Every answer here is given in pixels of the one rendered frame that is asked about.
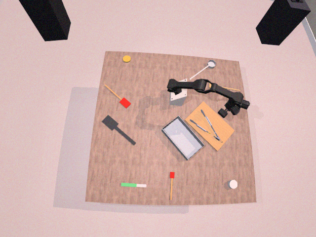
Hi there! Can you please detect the light wooden board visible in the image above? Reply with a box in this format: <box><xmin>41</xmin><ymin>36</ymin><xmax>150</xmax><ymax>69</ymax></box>
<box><xmin>185</xmin><ymin>102</ymin><xmax>234</xmax><ymax>151</ymax></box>

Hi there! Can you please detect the yellow round disc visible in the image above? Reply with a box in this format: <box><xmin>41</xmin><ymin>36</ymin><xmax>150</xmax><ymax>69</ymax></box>
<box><xmin>123</xmin><ymin>55</ymin><xmax>131</xmax><ymax>63</ymax></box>

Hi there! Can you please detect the white short cylinder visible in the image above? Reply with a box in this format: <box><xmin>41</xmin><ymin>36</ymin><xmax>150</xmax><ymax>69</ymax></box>
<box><xmin>228</xmin><ymin>180</ymin><xmax>237</xmax><ymax>189</ymax></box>

